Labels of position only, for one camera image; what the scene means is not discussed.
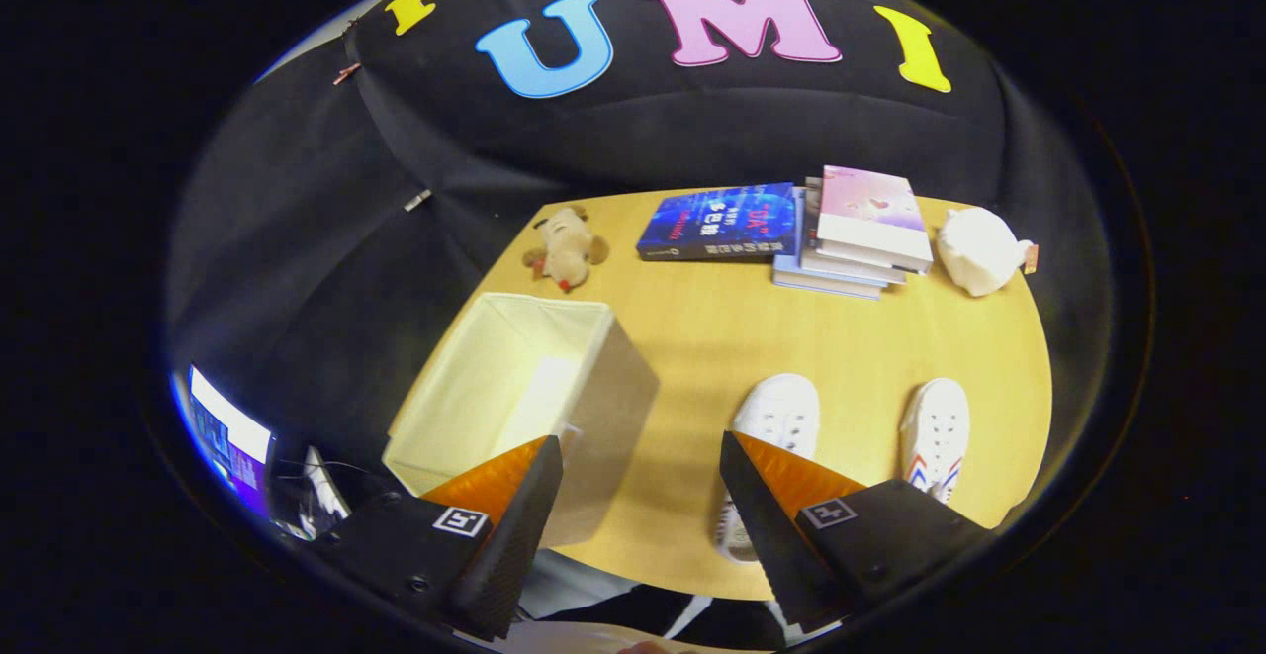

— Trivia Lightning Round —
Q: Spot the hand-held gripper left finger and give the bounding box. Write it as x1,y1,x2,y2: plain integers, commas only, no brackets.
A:
326,434,565,640

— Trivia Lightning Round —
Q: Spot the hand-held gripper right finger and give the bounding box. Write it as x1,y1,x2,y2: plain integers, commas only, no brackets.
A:
719,430,990,632

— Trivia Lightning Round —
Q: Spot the white shoe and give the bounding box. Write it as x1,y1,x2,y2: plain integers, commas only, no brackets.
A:
898,378,971,505
712,373,822,564

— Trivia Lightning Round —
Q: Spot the brown fabric storage box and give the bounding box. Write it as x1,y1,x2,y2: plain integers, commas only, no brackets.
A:
381,291,661,548

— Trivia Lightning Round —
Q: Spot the light blue book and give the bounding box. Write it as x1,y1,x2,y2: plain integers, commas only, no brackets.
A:
771,187,888,301

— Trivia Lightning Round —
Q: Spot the white book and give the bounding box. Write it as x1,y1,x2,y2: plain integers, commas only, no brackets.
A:
799,179,909,286

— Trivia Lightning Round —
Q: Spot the brown plush toy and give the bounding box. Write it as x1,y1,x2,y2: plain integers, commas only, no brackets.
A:
521,205,610,294

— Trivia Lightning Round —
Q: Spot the computer monitor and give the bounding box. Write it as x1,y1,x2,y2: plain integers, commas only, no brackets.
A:
188,365,273,516

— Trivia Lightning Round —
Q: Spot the dark blue book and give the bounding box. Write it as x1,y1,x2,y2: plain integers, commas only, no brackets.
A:
636,182,798,262

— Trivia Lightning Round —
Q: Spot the pink cover book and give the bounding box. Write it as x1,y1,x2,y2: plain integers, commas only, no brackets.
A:
813,165,935,274

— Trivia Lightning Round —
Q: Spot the white plush toy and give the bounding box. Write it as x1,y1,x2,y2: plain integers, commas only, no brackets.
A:
936,207,1037,298

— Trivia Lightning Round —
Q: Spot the black backdrop cloth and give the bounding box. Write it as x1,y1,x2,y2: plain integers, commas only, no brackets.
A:
163,0,1119,536

